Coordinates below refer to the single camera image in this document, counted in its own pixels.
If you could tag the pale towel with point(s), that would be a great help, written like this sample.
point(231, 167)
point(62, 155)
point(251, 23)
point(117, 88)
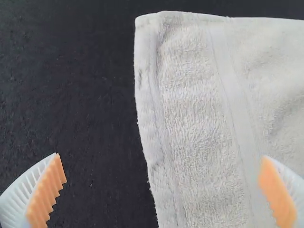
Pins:
point(213, 107)

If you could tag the black mat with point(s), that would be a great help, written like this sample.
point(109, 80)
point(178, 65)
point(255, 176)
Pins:
point(71, 83)

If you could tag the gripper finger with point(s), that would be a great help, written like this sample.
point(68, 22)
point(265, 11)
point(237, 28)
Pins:
point(282, 199)
point(31, 204)

